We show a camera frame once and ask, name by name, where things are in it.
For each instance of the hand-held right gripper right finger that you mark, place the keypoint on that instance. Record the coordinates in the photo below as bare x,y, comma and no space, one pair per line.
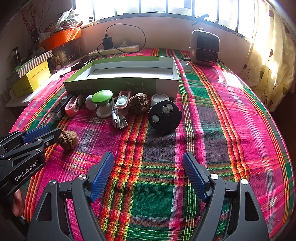
194,176

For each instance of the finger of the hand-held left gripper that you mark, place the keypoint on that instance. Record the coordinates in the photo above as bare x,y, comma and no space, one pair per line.
53,136
38,134

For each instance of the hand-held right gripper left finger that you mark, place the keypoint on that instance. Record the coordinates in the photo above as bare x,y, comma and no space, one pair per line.
101,178

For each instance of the brown walnut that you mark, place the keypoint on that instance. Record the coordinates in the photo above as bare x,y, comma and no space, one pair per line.
138,103
68,139

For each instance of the black bicycle light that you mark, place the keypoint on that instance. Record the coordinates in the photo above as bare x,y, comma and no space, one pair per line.
61,104

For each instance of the small white egg-shaped toy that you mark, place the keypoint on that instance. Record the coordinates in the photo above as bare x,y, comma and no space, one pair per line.
89,102

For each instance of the green mushroom-shaped gadget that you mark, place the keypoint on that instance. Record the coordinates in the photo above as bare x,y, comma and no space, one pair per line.
101,96

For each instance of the black round disc gadget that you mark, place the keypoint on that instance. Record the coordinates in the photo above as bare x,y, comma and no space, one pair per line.
165,118

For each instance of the pink clip with mint pad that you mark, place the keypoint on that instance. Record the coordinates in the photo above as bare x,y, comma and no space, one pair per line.
122,101

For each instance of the white round jar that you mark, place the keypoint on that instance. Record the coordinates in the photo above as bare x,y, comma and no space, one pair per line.
160,97

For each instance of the green white cardboard box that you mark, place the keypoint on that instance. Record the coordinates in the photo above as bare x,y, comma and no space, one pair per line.
129,69

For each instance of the person's left hand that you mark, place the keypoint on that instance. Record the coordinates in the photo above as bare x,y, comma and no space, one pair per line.
18,204

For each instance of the plaid blanket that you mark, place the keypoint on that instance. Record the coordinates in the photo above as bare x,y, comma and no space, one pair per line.
161,173

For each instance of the white plastic sheet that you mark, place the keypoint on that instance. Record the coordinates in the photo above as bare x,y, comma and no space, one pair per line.
18,100

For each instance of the black flat tablet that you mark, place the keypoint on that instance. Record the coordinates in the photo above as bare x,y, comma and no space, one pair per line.
83,62

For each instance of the glass jar with black lid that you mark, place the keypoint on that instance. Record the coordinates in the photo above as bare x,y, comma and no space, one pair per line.
15,56

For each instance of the clear plastic case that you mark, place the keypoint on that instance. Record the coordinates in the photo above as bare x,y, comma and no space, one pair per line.
66,54

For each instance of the orange box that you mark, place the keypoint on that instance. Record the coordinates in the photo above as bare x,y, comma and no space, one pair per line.
60,38

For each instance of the black charger adapter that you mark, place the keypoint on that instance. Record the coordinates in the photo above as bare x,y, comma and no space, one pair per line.
107,43

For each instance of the dried flower branches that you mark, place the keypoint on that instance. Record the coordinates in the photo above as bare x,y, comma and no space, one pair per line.
32,25

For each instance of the cream power strip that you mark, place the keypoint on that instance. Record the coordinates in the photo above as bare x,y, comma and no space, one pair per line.
124,48

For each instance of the wrapped plant bundle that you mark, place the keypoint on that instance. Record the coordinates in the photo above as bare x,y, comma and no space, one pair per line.
67,22

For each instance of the beige space heater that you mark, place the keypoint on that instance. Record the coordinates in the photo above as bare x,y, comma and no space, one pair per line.
204,47

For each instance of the patterned cream curtain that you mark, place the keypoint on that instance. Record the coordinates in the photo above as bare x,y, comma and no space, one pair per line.
272,58

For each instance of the black window frame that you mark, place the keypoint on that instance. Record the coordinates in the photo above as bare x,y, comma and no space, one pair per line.
166,12

